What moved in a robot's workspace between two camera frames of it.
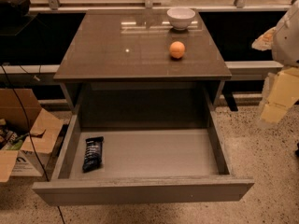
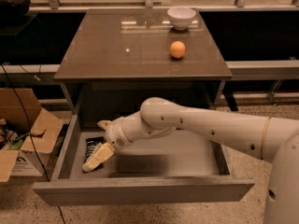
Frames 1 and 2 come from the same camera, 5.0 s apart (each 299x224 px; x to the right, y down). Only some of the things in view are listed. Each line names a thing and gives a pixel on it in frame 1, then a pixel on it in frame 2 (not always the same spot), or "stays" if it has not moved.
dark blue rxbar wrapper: [92, 156] stays
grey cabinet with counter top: [117, 72] stays
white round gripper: [287, 42] -> [114, 134]
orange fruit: [177, 49] stays
